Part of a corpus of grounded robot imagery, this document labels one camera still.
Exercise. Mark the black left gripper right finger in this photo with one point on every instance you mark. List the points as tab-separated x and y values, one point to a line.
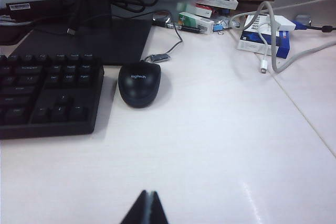
157	212

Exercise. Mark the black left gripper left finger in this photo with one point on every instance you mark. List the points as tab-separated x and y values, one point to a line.
140	211

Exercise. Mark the black mechanical keyboard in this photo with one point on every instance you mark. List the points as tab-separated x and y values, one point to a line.
65	129

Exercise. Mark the black Logitech mouse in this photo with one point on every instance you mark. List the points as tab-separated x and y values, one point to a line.
139	87

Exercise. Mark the black monitor with black stand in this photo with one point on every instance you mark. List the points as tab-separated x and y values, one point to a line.
118	43

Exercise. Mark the black pen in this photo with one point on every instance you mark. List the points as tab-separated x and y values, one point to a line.
191	29

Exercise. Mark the blue and white box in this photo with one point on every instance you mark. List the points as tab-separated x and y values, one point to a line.
246	41

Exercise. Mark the green and white carton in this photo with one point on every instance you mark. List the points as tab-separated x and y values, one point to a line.
194	22

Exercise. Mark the red and white carton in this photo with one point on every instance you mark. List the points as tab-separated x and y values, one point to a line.
203	11

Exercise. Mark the black power adapter with label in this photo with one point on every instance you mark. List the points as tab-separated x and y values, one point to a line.
47	6

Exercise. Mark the white adapter block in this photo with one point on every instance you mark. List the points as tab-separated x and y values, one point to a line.
284	24

